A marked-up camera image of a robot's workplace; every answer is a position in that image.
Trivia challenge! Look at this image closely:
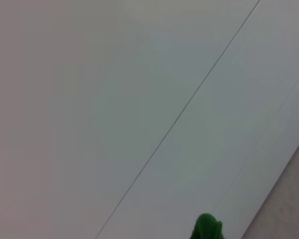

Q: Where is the cream handbag with green handles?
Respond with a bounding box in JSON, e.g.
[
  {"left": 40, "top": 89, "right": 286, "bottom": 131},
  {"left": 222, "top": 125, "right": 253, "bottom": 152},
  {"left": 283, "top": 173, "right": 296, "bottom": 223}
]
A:
[{"left": 190, "top": 213, "right": 223, "bottom": 239}]

